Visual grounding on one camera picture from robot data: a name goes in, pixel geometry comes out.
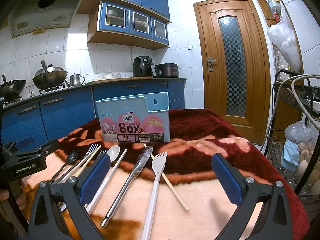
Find white chopstick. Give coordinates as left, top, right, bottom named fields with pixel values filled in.
left=86, top=149, right=127, bottom=215

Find black spoon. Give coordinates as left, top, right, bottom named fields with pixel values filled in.
left=49, top=150, right=79, bottom=184

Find wooden chopstick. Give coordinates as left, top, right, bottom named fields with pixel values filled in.
left=143, top=143, right=190, bottom=211
left=74, top=145, right=101, bottom=177

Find steel fork long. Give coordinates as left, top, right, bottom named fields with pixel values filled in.
left=49, top=144, right=101, bottom=184

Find white plastic fork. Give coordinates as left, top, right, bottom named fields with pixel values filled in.
left=141, top=152, right=167, bottom=240

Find left hand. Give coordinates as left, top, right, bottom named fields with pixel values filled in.
left=0, top=179, right=29, bottom=212

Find blue base cabinets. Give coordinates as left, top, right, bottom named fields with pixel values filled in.
left=1, top=77, right=186, bottom=150

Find black wok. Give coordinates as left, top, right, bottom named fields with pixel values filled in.
left=1, top=74, right=27, bottom=102

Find red floral blanket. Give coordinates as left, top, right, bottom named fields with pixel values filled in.
left=24, top=109, right=309, bottom=239

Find beige plastic spoon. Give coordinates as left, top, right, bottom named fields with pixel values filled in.
left=107, top=145, right=120, bottom=163

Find wok with lid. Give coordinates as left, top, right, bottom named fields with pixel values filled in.
left=33, top=60, right=67, bottom=90

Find steel kettle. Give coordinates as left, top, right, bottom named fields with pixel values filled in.
left=65, top=73, right=85, bottom=87

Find light blue chopstick box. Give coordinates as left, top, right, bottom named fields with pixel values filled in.
left=95, top=92, right=170, bottom=143

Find wooden door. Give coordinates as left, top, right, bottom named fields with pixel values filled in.
left=194, top=0, right=271, bottom=144

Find dark rice cooker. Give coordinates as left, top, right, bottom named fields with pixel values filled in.
left=155, top=63, right=179, bottom=78

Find black air fryer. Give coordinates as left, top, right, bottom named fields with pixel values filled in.
left=133, top=56, right=156, bottom=77

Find range hood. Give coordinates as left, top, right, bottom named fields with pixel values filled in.
left=8, top=0, right=82, bottom=37

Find white plastic bag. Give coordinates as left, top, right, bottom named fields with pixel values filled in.
left=267, top=0, right=302, bottom=72

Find black wire rack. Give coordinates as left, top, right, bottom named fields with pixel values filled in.
left=264, top=69, right=319, bottom=222

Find blue wall cabinet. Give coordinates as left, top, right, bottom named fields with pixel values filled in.
left=78, top=0, right=170, bottom=50

